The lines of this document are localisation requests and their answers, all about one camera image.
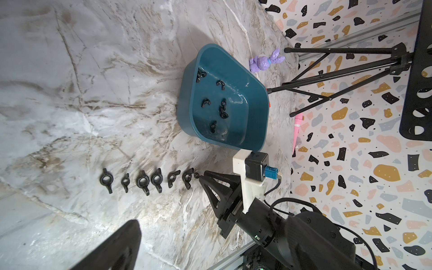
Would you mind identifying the purple rabbit figurine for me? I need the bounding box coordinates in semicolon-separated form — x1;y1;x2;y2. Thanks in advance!
249;48;285;73

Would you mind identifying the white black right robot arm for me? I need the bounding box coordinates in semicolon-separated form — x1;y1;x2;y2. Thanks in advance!
199;171;378;270

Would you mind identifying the black music stand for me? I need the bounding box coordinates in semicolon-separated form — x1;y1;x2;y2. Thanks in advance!
265;0;432;142

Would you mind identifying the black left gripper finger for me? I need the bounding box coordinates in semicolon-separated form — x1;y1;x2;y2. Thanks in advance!
72;219;142;270

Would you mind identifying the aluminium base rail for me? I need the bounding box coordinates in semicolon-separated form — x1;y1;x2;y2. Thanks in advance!
208;242;258;270

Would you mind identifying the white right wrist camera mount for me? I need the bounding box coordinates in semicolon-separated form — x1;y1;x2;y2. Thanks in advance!
232;149;282;214

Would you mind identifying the pile of black wing nuts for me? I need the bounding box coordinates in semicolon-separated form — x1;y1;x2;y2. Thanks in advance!
195;67;230;133

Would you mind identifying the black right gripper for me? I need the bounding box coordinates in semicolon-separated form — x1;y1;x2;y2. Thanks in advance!
199;171;251;239

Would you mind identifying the teal plastic storage box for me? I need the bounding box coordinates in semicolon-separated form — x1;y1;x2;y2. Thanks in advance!
177;43;270;151

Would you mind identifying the pink cylindrical bottle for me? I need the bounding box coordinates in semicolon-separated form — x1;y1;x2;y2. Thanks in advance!
292;113;304;153

